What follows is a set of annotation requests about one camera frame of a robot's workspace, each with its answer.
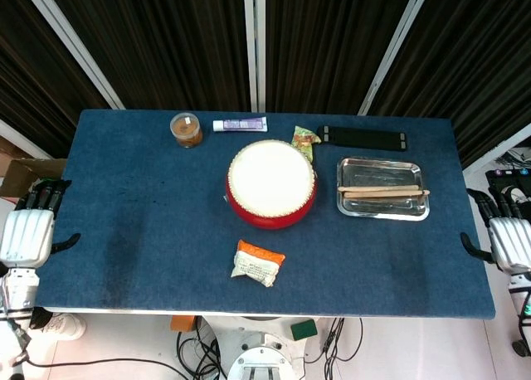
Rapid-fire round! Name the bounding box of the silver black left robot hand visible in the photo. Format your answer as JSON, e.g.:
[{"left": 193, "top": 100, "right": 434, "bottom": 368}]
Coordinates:
[{"left": 0, "top": 178, "right": 82, "bottom": 270}]

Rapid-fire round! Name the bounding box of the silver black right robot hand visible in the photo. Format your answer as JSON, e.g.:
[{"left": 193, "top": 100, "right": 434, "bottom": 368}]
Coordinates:
[{"left": 460, "top": 188, "right": 531, "bottom": 274}]

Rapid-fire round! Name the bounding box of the wooden drumstick with black band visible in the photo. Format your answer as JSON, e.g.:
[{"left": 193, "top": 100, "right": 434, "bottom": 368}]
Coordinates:
[{"left": 343, "top": 188, "right": 431, "bottom": 200}]

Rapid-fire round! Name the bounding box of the plain wooden drumstick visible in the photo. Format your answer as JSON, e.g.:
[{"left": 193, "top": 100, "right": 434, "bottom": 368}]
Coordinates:
[{"left": 337, "top": 184, "right": 424, "bottom": 193}]

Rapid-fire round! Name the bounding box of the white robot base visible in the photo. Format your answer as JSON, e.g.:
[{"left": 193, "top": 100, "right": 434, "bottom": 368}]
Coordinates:
[{"left": 202, "top": 315, "right": 320, "bottom": 380}]

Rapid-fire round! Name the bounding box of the brown cardboard box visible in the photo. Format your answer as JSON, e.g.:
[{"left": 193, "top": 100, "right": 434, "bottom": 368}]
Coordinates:
[{"left": 0, "top": 158, "right": 67, "bottom": 198}]

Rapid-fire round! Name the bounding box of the white shoe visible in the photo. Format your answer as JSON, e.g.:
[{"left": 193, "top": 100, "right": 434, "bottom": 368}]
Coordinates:
[{"left": 41, "top": 312, "right": 88, "bottom": 342}]

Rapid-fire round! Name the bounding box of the blue table cloth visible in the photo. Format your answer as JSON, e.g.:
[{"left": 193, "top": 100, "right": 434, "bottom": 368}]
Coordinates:
[{"left": 33, "top": 109, "right": 497, "bottom": 321}]

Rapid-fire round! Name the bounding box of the steel rectangular tray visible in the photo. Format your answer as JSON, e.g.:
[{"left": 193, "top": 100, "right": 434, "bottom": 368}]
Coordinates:
[{"left": 335, "top": 156, "right": 431, "bottom": 222}]

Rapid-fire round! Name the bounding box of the dark pleated curtain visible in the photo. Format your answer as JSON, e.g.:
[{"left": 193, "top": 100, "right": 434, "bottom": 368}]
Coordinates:
[
  {"left": 367, "top": 0, "right": 531, "bottom": 169},
  {"left": 265, "top": 0, "right": 412, "bottom": 115},
  {"left": 0, "top": 0, "right": 113, "bottom": 159},
  {"left": 43, "top": 0, "right": 252, "bottom": 112}
]

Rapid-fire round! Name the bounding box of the orange block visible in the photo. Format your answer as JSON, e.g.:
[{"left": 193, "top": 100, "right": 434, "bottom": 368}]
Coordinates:
[{"left": 170, "top": 315, "right": 197, "bottom": 334}]

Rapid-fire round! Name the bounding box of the black flat folded stand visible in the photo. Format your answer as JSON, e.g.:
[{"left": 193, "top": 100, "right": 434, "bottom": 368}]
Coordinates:
[{"left": 315, "top": 124, "right": 408, "bottom": 152}]

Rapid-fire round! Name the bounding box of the clear jar of rubber bands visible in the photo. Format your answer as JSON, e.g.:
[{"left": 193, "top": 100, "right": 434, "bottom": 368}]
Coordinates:
[{"left": 169, "top": 112, "right": 204, "bottom": 149}]

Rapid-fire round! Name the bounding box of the green block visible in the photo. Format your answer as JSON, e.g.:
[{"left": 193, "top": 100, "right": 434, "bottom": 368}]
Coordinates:
[{"left": 290, "top": 319, "right": 319, "bottom": 342}]

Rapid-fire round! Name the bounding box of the green colourful snack packet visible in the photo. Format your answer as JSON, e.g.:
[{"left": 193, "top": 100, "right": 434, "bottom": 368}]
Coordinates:
[{"left": 290, "top": 124, "right": 323, "bottom": 163}]

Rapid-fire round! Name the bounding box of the white orange crumpled packet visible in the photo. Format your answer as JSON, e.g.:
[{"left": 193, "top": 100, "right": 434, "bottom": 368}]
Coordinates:
[{"left": 230, "top": 239, "right": 286, "bottom": 289}]

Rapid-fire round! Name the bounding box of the white purple toothpaste tube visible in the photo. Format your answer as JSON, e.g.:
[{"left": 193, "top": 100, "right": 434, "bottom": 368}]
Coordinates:
[{"left": 212, "top": 117, "right": 269, "bottom": 134}]

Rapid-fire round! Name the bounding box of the red drum with white head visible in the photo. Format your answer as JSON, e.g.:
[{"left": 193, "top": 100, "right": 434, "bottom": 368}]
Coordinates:
[{"left": 225, "top": 139, "right": 319, "bottom": 231}]

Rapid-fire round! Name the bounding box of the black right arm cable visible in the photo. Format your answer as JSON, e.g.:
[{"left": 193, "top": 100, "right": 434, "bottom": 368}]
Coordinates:
[{"left": 515, "top": 289, "right": 531, "bottom": 344}]

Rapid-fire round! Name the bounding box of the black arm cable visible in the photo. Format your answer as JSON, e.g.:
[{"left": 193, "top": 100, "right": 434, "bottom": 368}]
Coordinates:
[
  {"left": 515, "top": 289, "right": 531, "bottom": 344},
  {"left": 11, "top": 317, "right": 188, "bottom": 380}
]

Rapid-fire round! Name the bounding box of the white frame post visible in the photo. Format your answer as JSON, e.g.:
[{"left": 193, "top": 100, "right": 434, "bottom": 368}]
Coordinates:
[
  {"left": 357, "top": 0, "right": 435, "bottom": 116},
  {"left": 462, "top": 122, "right": 531, "bottom": 178},
  {"left": 18, "top": 0, "right": 125, "bottom": 110},
  {"left": 0, "top": 118, "right": 53, "bottom": 160},
  {"left": 243, "top": 0, "right": 267, "bottom": 114}
]

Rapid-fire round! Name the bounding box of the white table frame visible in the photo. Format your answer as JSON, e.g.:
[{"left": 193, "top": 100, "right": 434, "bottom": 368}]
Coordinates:
[{"left": 41, "top": 306, "right": 494, "bottom": 319}]

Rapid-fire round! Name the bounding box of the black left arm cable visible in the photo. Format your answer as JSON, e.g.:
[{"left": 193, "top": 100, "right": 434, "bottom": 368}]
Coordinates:
[{"left": 11, "top": 317, "right": 188, "bottom": 380}]

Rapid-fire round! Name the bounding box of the black floor cable bundle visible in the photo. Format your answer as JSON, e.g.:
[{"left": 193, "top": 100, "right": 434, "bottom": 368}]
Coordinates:
[
  {"left": 176, "top": 316, "right": 227, "bottom": 380},
  {"left": 304, "top": 316, "right": 364, "bottom": 380}
]

